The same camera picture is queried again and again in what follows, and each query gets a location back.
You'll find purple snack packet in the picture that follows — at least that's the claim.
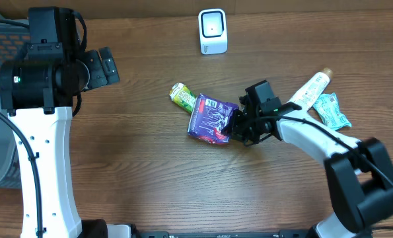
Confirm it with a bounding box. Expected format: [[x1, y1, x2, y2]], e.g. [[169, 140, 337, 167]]
[[188, 94, 238, 144]]

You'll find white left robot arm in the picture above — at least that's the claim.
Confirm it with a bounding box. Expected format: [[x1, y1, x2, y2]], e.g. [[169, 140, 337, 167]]
[[0, 7, 131, 237]]

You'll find black front rail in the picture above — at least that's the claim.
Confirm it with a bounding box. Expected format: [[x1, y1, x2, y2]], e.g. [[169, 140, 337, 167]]
[[131, 229, 308, 238]]

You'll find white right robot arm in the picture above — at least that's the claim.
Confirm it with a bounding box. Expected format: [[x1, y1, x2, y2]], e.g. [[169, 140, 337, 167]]
[[222, 81, 393, 237]]

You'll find brown cardboard back panel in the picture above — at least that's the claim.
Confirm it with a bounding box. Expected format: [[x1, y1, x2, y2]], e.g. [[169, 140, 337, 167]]
[[0, 0, 393, 19]]

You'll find white tube gold cap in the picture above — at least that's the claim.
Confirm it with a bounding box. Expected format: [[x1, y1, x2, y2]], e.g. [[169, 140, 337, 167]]
[[288, 67, 334, 111]]

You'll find teal packet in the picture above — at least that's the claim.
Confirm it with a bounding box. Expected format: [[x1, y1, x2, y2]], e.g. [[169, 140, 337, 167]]
[[313, 93, 352, 130]]

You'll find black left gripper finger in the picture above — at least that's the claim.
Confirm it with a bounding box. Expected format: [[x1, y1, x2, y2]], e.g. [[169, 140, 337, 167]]
[[99, 47, 115, 66], [106, 64, 120, 85]]

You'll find green snack pouch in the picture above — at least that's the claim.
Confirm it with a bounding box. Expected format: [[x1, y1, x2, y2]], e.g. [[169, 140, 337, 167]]
[[169, 83, 196, 114]]

